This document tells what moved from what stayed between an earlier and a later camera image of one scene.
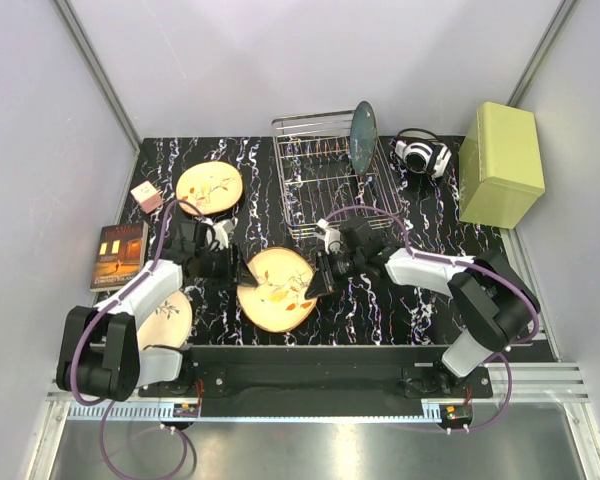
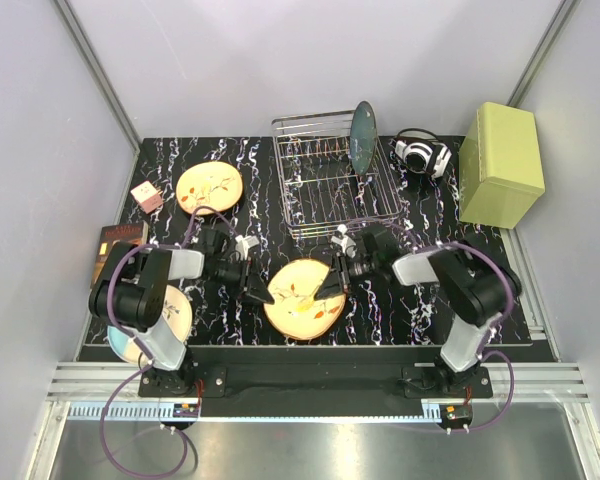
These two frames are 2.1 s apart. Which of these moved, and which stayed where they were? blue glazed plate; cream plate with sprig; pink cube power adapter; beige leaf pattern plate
Moved: beige leaf pattern plate
Stayed: cream plate with sprig; pink cube power adapter; blue glazed plate
